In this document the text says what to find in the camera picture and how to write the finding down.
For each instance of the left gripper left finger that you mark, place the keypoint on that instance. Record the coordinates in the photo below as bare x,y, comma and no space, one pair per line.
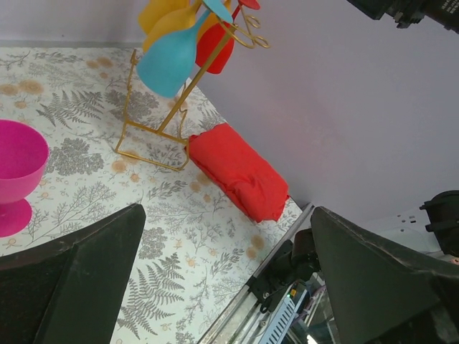
70,289

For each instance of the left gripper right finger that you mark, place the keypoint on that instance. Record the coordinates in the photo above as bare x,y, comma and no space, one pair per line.
381,291

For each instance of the magenta plastic wine glass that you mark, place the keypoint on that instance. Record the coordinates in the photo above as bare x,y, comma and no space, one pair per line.
24,155

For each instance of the teal plastic wine glass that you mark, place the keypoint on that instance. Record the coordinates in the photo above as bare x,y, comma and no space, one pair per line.
170,60

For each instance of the middle yellow wine glass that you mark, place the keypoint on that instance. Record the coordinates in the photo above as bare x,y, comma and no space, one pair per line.
156,9

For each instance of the yellow wine glass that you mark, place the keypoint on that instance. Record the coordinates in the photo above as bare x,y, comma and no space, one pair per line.
156,9
174,21
212,20

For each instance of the front yellow wine glass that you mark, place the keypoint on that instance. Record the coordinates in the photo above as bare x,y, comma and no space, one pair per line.
174,21

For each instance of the rear right yellow wine glass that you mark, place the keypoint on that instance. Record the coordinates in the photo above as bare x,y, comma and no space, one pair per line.
212,20

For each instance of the red folded cloth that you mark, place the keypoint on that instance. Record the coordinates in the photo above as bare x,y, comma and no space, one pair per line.
245,177

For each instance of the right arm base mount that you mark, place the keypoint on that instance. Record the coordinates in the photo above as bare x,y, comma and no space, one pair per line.
295,260

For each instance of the slotted grey cable duct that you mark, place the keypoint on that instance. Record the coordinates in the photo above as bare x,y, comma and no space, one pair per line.
283,316

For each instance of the gold wire glass rack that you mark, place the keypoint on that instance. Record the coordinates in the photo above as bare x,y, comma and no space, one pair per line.
214,50

